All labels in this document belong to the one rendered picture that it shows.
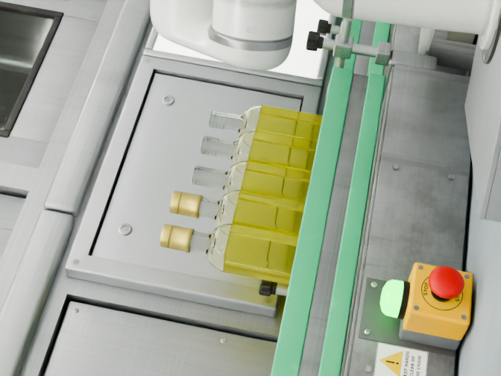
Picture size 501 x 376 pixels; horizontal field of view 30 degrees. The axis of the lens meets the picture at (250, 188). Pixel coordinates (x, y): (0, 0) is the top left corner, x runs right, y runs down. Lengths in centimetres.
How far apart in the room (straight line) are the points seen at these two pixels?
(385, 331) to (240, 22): 40
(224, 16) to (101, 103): 67
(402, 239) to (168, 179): 51
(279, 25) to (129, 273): 57
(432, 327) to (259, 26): 39
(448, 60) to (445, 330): 50
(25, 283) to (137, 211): 21
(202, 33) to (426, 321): 42
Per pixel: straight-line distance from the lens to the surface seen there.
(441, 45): 144
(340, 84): 138
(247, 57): 106
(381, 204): 123
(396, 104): 134
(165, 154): 161
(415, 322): 110
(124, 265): 149
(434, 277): 107
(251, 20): 104
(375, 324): 114
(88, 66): 179
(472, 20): 104
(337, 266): 120
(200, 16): 112
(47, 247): 153
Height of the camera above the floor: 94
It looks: 4 degrees up
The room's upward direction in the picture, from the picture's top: 79 degrees counter-clockwise
